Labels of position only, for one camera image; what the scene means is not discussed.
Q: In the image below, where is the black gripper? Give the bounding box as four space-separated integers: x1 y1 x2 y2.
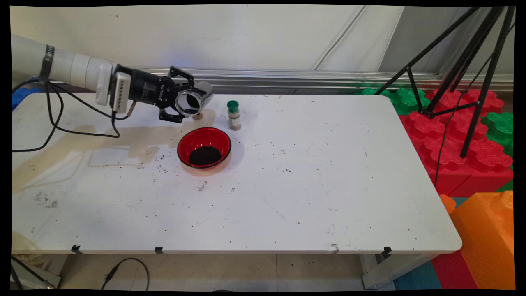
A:
112 64 195 123

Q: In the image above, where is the clear jar with black seeds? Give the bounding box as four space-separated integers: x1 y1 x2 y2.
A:
175 81 215 116

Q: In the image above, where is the red bowl with black rim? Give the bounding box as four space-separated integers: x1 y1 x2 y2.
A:
177 127 232 170

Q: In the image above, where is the black seed pile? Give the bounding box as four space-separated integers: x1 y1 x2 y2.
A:
189 146 223 167

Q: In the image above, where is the blue foam block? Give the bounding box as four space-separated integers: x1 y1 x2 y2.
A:
12 86 42 111

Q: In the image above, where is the white table leg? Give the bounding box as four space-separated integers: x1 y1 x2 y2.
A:
10 259 62 289
361 252 438 290

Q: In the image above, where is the green foam block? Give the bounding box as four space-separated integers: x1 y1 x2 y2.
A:
480 112 514 159
355 86 431 116

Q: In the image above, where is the large red foam block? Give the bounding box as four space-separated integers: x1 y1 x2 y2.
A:
399 88 514 198

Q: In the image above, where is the small orange foam piece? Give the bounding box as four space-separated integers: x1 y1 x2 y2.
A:
439 194 457 215

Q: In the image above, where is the teal floor mat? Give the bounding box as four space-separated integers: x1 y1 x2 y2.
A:
394 260 442 291

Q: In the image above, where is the black tripod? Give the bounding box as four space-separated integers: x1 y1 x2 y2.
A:
373 6 516 159

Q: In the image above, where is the large orange foam block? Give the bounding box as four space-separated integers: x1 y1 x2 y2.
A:
450 191 515 291

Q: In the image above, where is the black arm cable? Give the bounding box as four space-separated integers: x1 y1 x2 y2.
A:
12 80 137 153

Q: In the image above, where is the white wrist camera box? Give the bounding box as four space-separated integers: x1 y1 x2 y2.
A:
96 72 131 114

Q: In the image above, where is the metal wall rail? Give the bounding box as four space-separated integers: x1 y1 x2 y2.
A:
12 65 514 93

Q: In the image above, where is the black floor cable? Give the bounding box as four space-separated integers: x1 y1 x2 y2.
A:
101 258 149 291

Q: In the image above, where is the thin black tripod cable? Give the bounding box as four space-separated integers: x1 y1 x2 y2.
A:
434 23 516 187

